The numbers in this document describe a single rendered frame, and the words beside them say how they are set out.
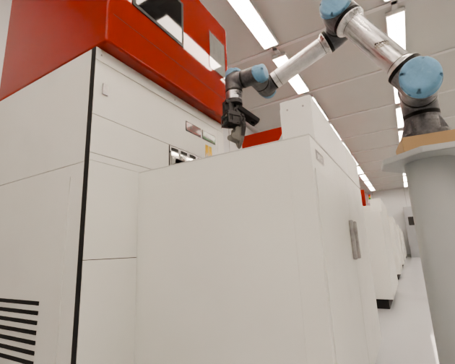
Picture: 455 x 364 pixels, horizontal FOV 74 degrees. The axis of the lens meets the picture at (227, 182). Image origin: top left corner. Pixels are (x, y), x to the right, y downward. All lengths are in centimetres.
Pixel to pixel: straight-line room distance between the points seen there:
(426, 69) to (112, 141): 102
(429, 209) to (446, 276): 21
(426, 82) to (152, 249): 101
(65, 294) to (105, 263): 13
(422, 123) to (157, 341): 112
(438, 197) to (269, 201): 57
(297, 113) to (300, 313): 54
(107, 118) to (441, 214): 112
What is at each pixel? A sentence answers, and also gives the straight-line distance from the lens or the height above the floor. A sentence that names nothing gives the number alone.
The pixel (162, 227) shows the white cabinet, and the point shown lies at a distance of 102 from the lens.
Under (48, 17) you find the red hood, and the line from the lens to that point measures 160.
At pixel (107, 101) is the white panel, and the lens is 113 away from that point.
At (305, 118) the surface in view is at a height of 89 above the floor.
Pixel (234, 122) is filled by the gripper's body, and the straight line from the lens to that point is 129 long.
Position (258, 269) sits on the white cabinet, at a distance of 83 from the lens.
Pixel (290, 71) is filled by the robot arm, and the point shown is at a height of 129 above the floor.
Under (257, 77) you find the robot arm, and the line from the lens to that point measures 135.
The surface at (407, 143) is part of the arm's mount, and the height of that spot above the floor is 85.
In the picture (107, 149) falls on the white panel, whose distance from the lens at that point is 107.
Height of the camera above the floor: 53
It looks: 13 degrees up
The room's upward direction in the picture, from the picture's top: 2 degrees counter-clockwise
